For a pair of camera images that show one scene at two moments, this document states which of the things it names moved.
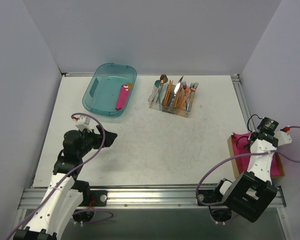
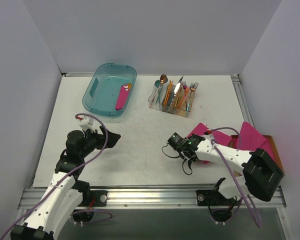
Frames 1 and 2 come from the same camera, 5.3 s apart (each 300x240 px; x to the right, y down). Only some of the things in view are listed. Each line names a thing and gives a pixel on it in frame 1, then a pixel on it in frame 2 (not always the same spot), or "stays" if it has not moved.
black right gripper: x=255 y=136 → x=188 y=155
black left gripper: x=100 y=137 stays
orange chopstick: x=169 y=93 stays
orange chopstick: x=167 y=92 stays
